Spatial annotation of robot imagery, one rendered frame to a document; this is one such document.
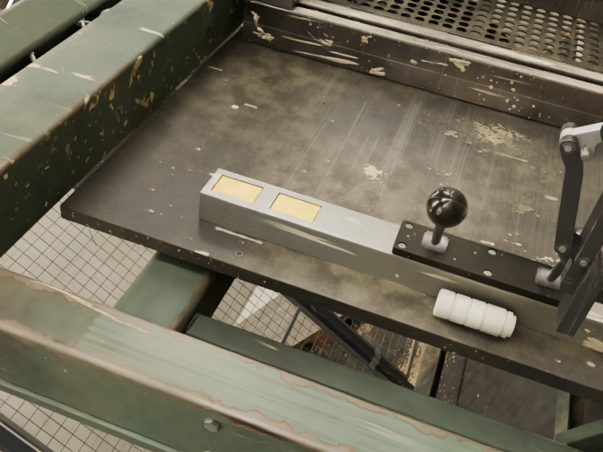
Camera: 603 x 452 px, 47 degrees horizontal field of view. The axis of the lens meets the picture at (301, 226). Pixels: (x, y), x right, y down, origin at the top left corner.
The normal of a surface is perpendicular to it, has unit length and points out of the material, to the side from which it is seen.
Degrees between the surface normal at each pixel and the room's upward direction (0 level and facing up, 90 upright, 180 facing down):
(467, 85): 90
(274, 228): 90
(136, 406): 90
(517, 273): 58
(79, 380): 90
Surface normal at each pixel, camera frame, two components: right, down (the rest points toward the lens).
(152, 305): 0.11, -0.74
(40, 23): 0.59, -0.47
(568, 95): -0.33, 0.60
